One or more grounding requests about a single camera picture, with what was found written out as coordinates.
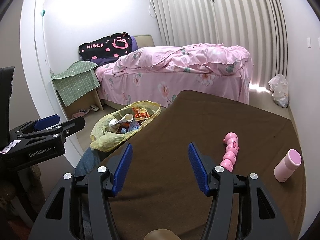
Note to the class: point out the shoes under nightstand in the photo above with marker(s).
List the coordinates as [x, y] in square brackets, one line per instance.
[83, 112]

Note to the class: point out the pink floral duvet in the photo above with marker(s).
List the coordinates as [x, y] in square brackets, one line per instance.
[201, 58]

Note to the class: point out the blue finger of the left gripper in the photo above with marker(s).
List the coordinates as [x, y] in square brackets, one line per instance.
[68, 128]
[47, 122]

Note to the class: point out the white wall switch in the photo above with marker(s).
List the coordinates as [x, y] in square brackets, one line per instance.
[309, 42]

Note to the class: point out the black kitty pillow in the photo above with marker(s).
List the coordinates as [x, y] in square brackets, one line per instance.
[111, 47]

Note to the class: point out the pink floral bed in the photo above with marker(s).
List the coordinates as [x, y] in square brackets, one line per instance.
[163, 88]

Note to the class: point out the small yellow snack packet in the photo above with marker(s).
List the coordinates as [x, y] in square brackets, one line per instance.
[140, 113]

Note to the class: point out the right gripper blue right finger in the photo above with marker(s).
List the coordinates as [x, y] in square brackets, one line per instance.
[200, 168]

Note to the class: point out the white paper bag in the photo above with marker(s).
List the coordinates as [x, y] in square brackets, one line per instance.
[114, 124]

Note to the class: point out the green checkered cloth nightstand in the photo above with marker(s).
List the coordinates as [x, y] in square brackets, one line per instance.
[77, 87]

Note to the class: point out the beige pleated curtain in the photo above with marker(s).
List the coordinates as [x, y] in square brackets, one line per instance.
[257, 25]

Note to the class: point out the pink caterpillar toy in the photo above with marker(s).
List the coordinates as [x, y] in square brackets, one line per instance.
[232, 148]

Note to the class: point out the yellow plastic trash bag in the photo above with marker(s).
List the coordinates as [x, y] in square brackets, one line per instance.
[104, 140]

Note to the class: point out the small blue white carton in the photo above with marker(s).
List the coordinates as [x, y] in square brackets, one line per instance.
[128, 127]

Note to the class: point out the white plastic bag on floor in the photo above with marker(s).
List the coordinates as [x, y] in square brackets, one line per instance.
[280, 90]

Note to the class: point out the pink cylindrical cup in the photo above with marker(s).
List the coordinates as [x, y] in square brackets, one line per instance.
[287, 166]

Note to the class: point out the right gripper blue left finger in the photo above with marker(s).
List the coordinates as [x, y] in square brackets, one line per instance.
[119, 168]

